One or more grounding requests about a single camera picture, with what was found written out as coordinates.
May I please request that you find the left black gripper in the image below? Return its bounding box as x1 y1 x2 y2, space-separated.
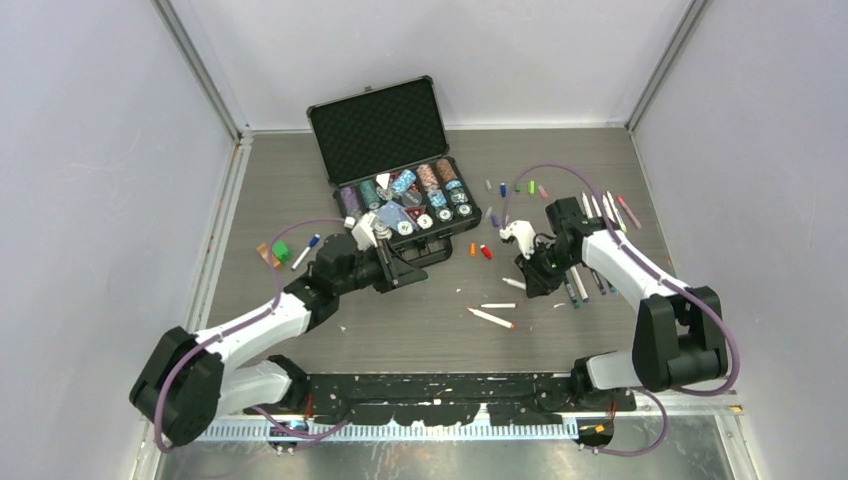
334 238 425 296

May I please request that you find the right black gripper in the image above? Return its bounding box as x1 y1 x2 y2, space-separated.
516 240 579 298

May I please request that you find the dark green marker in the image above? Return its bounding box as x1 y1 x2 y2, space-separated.
564 278 581 309

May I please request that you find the purple cap white marker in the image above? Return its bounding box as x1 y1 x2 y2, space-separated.
570 267 589 303

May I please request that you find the green tip white marker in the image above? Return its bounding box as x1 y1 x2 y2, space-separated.
502 277 526 290

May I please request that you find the dark purple marker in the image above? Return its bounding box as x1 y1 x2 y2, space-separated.
590 269 608 295

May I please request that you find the orange cap white marker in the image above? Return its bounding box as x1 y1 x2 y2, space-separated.
466 307 515 330

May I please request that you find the green cap white marker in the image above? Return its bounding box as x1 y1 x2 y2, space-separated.
602 196 616 224

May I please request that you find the lime green cap marker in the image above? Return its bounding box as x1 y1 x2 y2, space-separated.
606 191 628 233

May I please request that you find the blue tip white marker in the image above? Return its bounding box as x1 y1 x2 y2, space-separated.
290 234 321 271

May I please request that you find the pink marker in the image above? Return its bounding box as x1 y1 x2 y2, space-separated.
617 196 643 229

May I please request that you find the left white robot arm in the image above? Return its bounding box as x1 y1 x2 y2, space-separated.
129 234 428 451

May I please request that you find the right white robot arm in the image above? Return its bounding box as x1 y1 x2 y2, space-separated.
499 197 731 411

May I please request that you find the black poker chip case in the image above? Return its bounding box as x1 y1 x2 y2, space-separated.
306 76 483 267

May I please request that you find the green toy block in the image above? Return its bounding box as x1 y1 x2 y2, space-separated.
271 241 291 263

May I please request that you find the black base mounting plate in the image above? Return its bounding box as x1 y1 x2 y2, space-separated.
276 372 636 426

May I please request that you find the brown wooden block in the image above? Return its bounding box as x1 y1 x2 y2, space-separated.
256 243 281 269

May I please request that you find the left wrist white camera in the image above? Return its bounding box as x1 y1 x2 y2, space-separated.
344 212 377 251

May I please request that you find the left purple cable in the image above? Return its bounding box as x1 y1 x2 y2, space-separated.
153 218 352 455

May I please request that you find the purple cable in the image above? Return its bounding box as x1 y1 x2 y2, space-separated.
502 163 742 458
153 218 352 455

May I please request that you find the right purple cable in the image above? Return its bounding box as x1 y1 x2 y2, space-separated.
502 163 742 458

